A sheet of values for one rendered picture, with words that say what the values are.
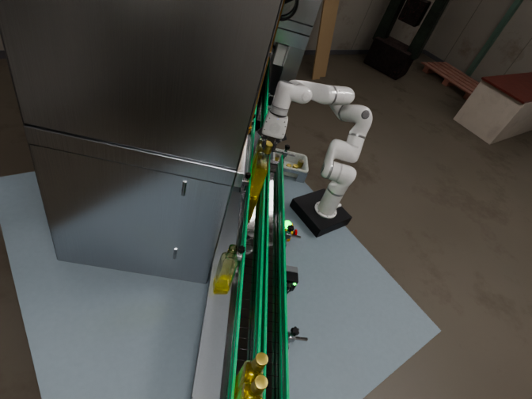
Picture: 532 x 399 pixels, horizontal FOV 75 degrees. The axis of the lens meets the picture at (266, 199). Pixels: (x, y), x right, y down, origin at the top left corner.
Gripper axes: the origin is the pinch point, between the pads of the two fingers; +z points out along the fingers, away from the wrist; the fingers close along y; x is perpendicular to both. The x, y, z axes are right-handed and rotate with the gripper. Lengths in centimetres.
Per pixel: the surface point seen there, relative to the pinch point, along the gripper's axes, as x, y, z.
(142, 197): -48, -41, 11
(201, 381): -80, -10, 53
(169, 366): -69, -21, 64
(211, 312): -57, -10, 47
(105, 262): -38, -55, 51
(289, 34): 107, 5, -42
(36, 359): -73, -63, 65
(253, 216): -7.2, 1.4, 33.4
